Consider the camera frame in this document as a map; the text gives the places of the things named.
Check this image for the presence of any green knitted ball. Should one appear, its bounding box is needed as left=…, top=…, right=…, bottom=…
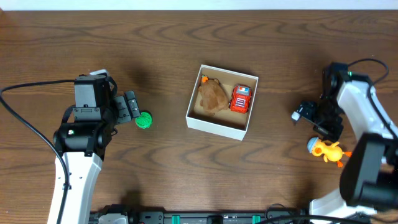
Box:
left=135, top=112, right=152, bottom=129

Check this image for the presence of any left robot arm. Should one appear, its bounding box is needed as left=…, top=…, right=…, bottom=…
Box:
left=48, top=69, right=141, bottom=223

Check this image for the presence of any yellow rubber duck toy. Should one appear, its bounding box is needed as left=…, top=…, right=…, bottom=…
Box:
left=307, top=137, right=352, bottom=168

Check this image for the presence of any brown plush toy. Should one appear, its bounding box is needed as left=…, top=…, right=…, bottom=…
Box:
left=198, top=75, right=229, bottom=116

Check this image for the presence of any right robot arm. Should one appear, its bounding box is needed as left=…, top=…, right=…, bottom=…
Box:
left=289, top=62, right=397, bottom=223

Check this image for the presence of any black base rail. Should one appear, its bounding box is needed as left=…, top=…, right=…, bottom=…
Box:
left=88, top=204, right=317, bottom=224

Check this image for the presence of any red toy fire truck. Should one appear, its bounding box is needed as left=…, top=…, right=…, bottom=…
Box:
left=229, top=85, right=252, bottom=114

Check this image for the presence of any white cardboard box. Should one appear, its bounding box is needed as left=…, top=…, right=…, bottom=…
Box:
left=185, top=65, right=259, bottom=141

